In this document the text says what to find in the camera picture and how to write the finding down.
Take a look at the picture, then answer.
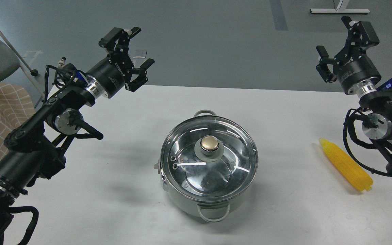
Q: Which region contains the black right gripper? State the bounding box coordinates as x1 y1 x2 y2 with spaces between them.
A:
316 16 381 95

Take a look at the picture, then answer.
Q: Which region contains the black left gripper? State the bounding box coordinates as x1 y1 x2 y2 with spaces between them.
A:
88 27 154 99

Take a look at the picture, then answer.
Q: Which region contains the yellow toy corn cob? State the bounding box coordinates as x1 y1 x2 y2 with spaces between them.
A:
319 138 373 191

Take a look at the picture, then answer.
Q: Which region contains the glass pot lid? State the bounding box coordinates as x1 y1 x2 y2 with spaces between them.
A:
160 116 259 203

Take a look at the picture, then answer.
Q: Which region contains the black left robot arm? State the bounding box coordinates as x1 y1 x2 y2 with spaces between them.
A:
0 27 154 245

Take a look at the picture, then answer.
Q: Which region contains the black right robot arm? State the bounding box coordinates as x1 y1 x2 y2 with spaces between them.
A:
316 16 392 177

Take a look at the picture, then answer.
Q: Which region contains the stainless steel pot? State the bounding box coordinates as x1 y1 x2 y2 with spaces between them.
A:
154 110 259 223

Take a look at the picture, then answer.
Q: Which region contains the white desk foot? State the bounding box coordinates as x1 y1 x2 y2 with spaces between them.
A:
309 0 371 15

